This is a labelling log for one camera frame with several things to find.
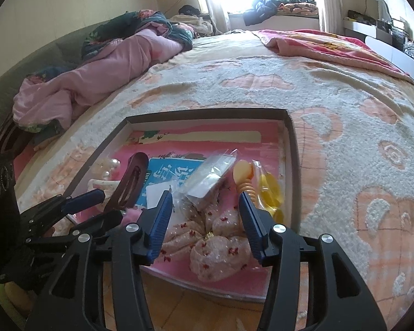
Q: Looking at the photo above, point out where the white square card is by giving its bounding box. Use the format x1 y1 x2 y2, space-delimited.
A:
145 185 173 211

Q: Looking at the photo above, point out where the pink quilt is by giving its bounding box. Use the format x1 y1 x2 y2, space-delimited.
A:
12 29 194 133

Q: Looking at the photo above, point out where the cream curtain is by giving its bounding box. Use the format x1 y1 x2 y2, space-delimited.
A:
317 0 346 33

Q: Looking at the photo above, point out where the black device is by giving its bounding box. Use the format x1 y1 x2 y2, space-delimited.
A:
347 10 376 25

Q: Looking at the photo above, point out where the dark striped cloth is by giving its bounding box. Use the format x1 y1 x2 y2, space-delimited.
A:
0 115 33 157

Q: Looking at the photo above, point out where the pearl hair claw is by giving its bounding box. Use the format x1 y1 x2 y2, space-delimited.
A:
88 157 128 195

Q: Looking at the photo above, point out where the blue printed card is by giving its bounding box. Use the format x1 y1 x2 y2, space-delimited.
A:
143 157 208 211

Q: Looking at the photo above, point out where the floral fabric hair bow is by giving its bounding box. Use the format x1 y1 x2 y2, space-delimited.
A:
160 198 254 283

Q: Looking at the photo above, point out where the brown hair clip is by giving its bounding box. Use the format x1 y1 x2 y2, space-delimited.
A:
103 152 150 212

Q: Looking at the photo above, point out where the dark floral quilt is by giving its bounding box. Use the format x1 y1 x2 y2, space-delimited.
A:
81 10 195 61

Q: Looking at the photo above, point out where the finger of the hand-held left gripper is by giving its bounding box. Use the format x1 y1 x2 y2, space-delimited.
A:
70 210 124 239
57 189 106 215

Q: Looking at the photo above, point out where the pink fluffy hair piece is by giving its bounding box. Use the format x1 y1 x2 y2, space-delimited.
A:
122 206 144 222

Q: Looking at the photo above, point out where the white cabinet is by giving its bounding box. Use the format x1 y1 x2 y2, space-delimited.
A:
343 19 414 88

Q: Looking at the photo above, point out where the colourful folded quilt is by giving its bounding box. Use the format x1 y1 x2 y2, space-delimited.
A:
283 2 320 16

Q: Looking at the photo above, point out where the beige clothes heap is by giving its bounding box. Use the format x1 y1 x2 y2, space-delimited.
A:
169 4 214 37

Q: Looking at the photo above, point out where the green sofa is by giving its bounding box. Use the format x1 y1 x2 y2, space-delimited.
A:
0 22 100 145

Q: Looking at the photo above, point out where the clear plastic bag with card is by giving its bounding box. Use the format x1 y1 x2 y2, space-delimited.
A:
177 149 239 209

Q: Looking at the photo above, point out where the red printed blanket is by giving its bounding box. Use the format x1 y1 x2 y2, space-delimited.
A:
252 29 414 87

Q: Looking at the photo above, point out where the orange spiral hair tie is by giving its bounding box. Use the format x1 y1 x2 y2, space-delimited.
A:
233 159 261 202

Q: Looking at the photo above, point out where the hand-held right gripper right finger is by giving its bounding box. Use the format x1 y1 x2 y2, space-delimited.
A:
238 192 387 331

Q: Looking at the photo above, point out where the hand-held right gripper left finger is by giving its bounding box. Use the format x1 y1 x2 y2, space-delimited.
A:
24 189 175 331

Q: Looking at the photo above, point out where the dark shallow box tray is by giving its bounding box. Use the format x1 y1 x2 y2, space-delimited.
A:
57 108 301 302

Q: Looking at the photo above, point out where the yellow bracelet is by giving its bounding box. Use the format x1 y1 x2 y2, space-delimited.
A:
251 159 286 225

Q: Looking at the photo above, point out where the dark blue clothes pile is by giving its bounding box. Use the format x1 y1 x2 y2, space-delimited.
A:
243 0 287 26

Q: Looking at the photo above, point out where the pink printed paper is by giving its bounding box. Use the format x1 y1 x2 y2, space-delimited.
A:
71 121 294 299

